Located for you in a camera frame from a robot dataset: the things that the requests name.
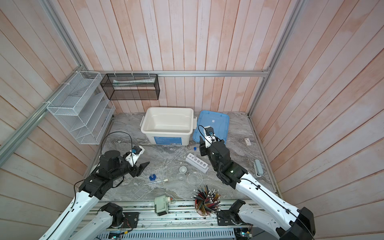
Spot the large clear petri dish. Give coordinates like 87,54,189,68
187,172,203,187

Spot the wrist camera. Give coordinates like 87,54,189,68
124,146,145,167
205,126,217,148

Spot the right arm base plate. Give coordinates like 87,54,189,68
216,210,252,226

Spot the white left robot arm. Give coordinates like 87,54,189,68
41,146,148,240

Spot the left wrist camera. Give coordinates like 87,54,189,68
124,146,145,167

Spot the aluminium horizontal wall rail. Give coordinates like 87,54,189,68
97,70,269,78

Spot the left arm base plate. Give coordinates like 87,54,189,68
96,211,140,229

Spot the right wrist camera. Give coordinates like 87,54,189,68
205,126,217,148

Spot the small blue bottle cap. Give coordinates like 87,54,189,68
149,174,157,182

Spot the green white box device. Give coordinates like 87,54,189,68
155,195,175,216

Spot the blue plastic bin lid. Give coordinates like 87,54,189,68
193,111,230,143

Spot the white wire wall rack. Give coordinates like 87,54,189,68
47,72,115,145

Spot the white plastic storage bin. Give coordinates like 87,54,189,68
140,107,197,146

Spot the black mesh wall shelf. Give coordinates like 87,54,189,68
101,73,161,101

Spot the cup of coloured pencils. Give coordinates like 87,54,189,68
193,185,221,217

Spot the white test tube rack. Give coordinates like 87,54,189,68
186,153,209,174

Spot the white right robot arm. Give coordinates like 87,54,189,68
200,139,316,240

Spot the small glass dish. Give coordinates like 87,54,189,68
179,166,187,174

